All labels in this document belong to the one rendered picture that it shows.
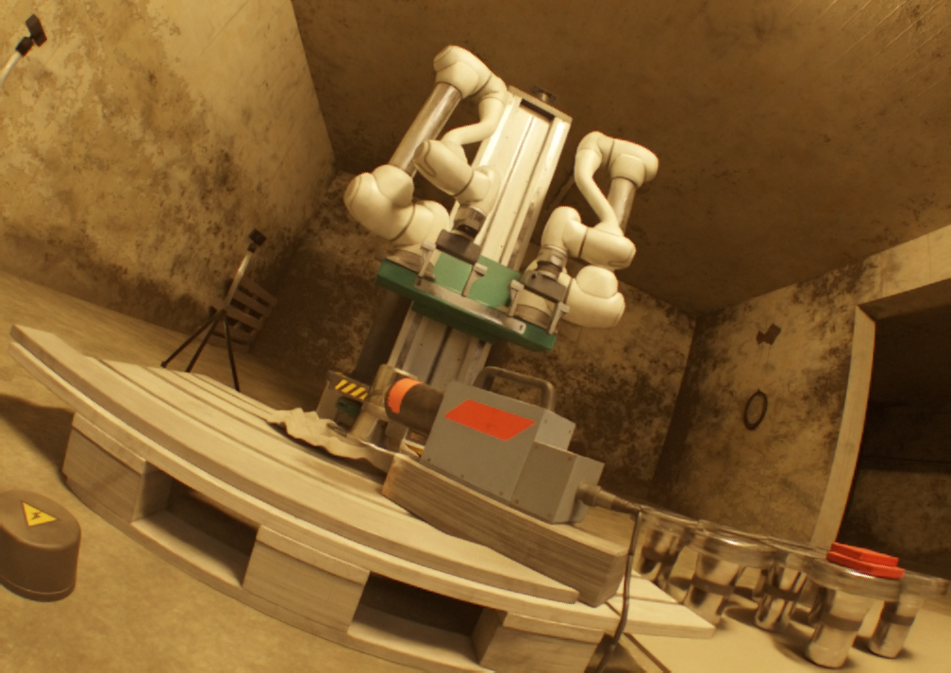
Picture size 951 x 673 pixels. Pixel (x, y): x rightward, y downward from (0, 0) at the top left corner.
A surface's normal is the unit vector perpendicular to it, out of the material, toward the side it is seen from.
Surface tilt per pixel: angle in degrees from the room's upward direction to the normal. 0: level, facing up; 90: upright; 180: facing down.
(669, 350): 90
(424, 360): 90
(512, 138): 90
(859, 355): 90
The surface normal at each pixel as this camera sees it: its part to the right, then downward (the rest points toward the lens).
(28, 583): 0.68, 0.09
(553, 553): -0.54, -0.38
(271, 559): 0.13, -0.18
